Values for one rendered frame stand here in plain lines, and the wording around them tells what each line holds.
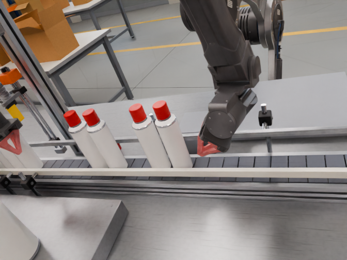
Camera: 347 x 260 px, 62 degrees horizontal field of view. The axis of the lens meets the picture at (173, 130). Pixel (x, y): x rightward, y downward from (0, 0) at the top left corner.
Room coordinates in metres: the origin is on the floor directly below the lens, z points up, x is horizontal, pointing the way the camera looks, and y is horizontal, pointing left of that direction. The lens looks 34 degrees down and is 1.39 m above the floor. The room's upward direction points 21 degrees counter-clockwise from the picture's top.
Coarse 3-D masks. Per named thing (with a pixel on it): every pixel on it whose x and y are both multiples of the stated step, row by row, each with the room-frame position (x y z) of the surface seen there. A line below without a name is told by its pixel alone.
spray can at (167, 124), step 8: (160, 104) 0.57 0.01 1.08; (160, 112) 0.55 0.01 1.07; (168, 112) 0.56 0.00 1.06; (160, 120) 0.56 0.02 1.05; (168, 120) 0.55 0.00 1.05; (176, 120) 0.56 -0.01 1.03; (160, 128) 0.55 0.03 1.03; (168, 128) 0.54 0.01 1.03; (176, 128) 0.55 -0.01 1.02; (160, 136) 0.57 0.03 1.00; (168, 136) 0.55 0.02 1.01; (176, 136) 0.55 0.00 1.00; (168, 144) 0.55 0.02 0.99; (176, 144) 0.54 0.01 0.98; (184, 144) 0.56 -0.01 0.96; (168, 152) 0.56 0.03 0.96; (176, 152) 0.54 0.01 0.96; (184, 152) 0.55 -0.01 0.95; (176, 160) 0.55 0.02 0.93; (184, 160) 0.55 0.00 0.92
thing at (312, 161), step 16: (48, 160) 0.85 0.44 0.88; (64, 160) 0.81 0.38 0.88; (80, 160) 0.78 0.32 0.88; (128, 160) 0.69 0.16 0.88; (144, 160) 0.66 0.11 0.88; (192, 160) 0.59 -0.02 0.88; (208, 160) 0.56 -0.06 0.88; (224, 160) 0.54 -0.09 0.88; (240, 160) 0.52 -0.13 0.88; (256, 160) 0.50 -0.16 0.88; (272, 160) 0.48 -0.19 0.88; (288, 160) 0.47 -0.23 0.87; (304, 160) 0.45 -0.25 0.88; (320, 160) 0.43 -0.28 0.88; (336, 160) 0.42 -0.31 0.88; (16, 176) 0.83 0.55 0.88; (48, 176) 0.76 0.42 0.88; (64, 176) 0.73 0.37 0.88; (80, 176) 0.70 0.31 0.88; (96, 176) 0.67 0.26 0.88; (112, 176) 0.64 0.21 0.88; (128, 176) 0.62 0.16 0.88; (144, 176) 0.59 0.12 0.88; (160, 176) 0.57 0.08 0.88; (176, 176) 0.55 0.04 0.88
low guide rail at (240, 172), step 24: (24, 168) 0.80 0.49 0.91; (48, 168) 0.75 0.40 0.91; (72, 168) 0.70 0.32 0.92; (96, 168) 0.66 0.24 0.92; (120, 168) 0.62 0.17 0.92; (144, 168) 0.58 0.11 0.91; (168, 168) 0.55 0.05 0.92; (192, 168) 0.52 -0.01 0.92; (216, 168) 0.49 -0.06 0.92; (240, 168) 0.46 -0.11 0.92; (264, 168) 0.44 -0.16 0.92; (288, 168) 0.41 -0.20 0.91; (312, 168) 0.39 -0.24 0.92; (336, 168) 0.37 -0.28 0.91
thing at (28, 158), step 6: (12, 144) 0.80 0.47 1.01; (24, 144) 0.81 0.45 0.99; (24, 150) 0.81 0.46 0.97; (30, 150) 0.82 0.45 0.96; (18, 156) 0.80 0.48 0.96; (24, 156) 0.80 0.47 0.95; (30, 156) 0.81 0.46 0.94; (36, 156) 0.82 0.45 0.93; (24, 162) 0.80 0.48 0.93; (30, 162) 0.80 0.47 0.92; (36, 162) 0.81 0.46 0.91; (42, 162) 0.83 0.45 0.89
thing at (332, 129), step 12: (240, 132) 0.53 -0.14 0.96; (252, 132) 0.51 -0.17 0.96; (264, 132) 0.50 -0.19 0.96; (276, 132) 0.48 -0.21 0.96; (288, 132) 0.47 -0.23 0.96; (300, 132) 0.46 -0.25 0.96; (312, 132) 0.45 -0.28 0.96; (324, 132) 0.44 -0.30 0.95; (336, 132) 0.43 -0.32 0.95; (36, 144) 0.84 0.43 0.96; (48, 144) 0.82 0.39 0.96; (60, 144) 0.79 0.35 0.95; (72, 144) 0.77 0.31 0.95
